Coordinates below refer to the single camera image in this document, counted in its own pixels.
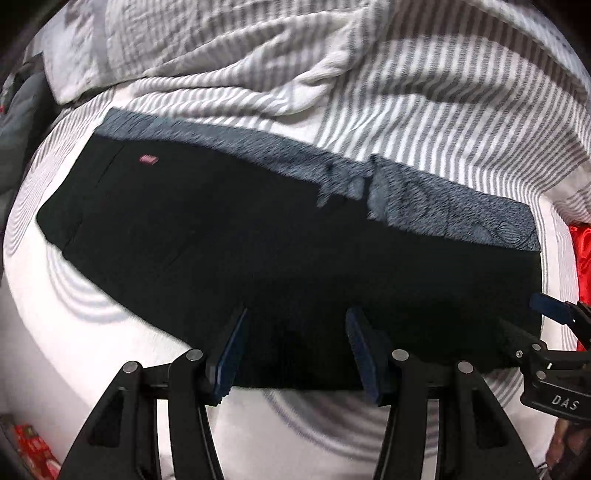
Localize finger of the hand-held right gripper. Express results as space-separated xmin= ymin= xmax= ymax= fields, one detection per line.
xmin=498 ymin=318 xmax=546 ymax=366
xmin=529 ymin=292 xmax=591 ymax=350

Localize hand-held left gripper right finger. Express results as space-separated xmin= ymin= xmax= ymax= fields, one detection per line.
xmin=345 ymin=305 xmax=541 ymax=480

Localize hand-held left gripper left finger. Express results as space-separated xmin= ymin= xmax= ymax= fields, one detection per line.
xmin=58 ymin=307 xmax=250 ymax=480

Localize black pants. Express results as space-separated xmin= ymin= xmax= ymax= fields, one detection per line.
xmin=37 ymin=134 xmax=543 ymax=393

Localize red embroidered pillow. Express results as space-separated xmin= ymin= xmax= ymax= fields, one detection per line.
xmin=567 ymin=222 xmax=591 ymax=352

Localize blue leaf-print cloth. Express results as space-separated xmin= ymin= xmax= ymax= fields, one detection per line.
xmin=99 ymin=107 xmax=541 ymax=253

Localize white striped bed sheet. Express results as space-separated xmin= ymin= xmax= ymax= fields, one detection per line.
xmin=0 ymin=88 xmax=580 ymax=480

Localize red patterned box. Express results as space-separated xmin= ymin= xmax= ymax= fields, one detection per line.
xmin=9 ymin=422 xmax=62 ymax=477

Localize grey striped quilt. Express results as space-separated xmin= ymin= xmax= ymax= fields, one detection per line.
xmin=44 ymin=0 xmax=591 ymax=220

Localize grey jacket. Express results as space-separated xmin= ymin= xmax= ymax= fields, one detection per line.
xmin=0 ymin=60 xmax=61 ymax=158

